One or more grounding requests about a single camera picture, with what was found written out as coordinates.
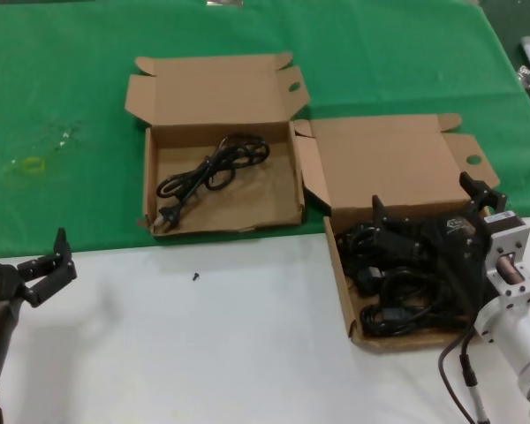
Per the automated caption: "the open cardboard box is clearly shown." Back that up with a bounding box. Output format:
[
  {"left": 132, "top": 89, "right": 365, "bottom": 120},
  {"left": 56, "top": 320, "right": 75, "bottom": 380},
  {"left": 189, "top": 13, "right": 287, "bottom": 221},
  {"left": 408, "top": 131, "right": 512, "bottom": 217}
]
[{"left": 293, "top": 112, "right": 501, "bottom": 353}]

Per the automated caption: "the black power cable with plug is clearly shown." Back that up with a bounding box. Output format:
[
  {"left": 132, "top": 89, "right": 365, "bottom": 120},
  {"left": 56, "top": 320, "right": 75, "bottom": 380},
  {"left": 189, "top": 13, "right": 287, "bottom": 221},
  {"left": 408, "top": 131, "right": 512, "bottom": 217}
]
[{"left": 152, "top": 132, "right": 271, "bottom": 234}]

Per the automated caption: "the grey arm cable with connector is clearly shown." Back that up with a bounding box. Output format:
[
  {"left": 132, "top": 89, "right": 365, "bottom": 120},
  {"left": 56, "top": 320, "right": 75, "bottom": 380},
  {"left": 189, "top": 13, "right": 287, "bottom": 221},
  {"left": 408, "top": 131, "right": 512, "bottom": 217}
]
[{"left": 458, "top": 351, "right": 488, "bottom": 424}]

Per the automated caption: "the silver wrist coupling bracket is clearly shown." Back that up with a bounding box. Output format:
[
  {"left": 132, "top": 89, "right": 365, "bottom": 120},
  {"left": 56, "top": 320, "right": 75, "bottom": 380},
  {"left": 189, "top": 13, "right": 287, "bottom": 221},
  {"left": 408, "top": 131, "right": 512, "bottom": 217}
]
[{"left": 483, "top": 210, "right": 530, "bottom": 308}]

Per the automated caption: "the cardboard box with torn rim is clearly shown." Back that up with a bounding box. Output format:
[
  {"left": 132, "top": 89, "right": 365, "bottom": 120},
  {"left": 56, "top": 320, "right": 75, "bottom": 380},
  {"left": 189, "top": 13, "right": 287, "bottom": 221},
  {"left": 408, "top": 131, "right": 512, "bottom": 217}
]
[{"left": 124, "top": 51, "right": 311, "bottom": 240}]

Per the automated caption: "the black coiled power cable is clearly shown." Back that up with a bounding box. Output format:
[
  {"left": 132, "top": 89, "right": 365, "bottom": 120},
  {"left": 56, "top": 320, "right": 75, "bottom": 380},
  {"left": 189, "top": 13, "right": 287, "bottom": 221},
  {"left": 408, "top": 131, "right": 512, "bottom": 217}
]
[
  {"left": 335, "top": 223, "right": 381, "bottom": 267},
  {"left": 360, "top": 302, "right": 473, "bottom": 340},
  {"left": 355, "top": 263, "right": 458, "bottom": 310}
]

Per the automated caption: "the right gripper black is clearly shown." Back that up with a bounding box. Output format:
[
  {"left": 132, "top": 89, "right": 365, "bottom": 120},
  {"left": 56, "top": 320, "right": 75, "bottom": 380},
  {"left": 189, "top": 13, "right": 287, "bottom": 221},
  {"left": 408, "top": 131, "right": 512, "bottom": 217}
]
[{"left": 370, "top": 171, "right": 508, "bottom": 267}]

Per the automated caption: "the green table cloth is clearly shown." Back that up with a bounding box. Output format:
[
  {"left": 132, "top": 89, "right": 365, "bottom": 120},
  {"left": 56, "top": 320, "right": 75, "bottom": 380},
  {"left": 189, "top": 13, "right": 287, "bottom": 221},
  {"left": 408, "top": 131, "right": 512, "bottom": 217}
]
[{"left": 0, "top": 0, "right": 530, "bottom": 261}]

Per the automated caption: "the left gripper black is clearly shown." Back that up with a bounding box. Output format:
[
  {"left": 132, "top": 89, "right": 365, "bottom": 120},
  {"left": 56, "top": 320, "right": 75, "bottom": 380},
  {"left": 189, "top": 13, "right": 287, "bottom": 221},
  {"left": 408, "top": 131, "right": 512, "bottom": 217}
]
[{"left": 0, "top": 227, "right": 79, "bottom": 309}]

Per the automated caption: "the yellow outline mark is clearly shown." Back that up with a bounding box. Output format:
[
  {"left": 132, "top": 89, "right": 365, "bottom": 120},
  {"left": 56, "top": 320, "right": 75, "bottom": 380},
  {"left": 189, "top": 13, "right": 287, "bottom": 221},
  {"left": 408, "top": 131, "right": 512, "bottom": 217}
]
[{"left": 20, "top": 156, "right": 46, "bottom": 176}]

